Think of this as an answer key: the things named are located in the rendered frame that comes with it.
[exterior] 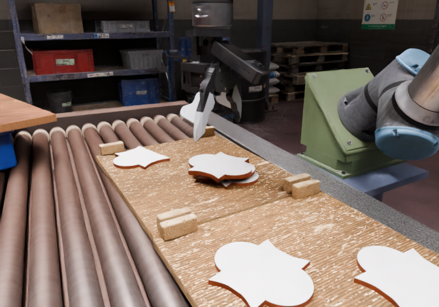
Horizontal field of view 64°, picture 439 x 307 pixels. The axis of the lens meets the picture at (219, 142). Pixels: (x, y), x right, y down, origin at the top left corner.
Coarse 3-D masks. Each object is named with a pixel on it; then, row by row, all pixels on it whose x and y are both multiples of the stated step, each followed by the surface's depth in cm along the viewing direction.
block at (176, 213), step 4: (184, 208) 59; (188, 208) 59; (164, 212) 57; (168, 212) 57; (172, 212) 57; (176, 212) 57; (180, 212) 58; (184, 212) 58; (188, 212) 58; (160, 216) 56; (164, 216) 56; (168, 216) 56; (172, 216) 57; (176, 216) 57; (180, 216) 57; (160, 220) 56; (164, 220) 56
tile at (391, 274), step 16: (368, 256) 50; (384, 256) 50; (400, 256) 50; (416, 256) 50; (368, 272) 46; (384, 272) 46; (400, 272) 46; (416, 272) 46; (432, 272) 46; (384, 288) 44; (400, 288) 44; (416, 288) 44; (432, 288) 44; (400, 304) 41; (416, 304) 41; (432, 304) 41
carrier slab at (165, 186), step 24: (168, 144) 96; (192, 144) 96; (216, 144) 96; (168, 168) 81; (264, 168) 81; (120, 192) 71; (144, 192) 70; (168, 192) 70; (192, 192) 70; (216, 192) 70; (240, 192) 70; (264, 192) 70; (144, 216) 61; (216, 216) 61
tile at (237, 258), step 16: (224, 256) 50; (240, 256) 50; (256, 256) 50; (272, 256) 50; (288, 256) 50; (224, 272) 46; (240, 272) 46; (256, 272) 46; (272, 272) 46; (288, 272) 46; (304, 272) 46; (224, 288) 45; (240, 288) 44; (256, 288) 44; (272, 288) 44; (288, 288) 44; (304, 288) 44; (256, 304) 41; (272, 304) 42; (288, 304) 41; (304, 304) 42
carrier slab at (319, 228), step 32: (320, 192) 70; (224, 224) 59; (256, 224) 59; (288, 224) 59; (320, 224) 59; (352, 224) 59; (160, 256) 53; (192, 256) 51; (320, 256) 51; (352, 256) 51; (192, 288) 45; (320, 288) 45; (352, 288) 45
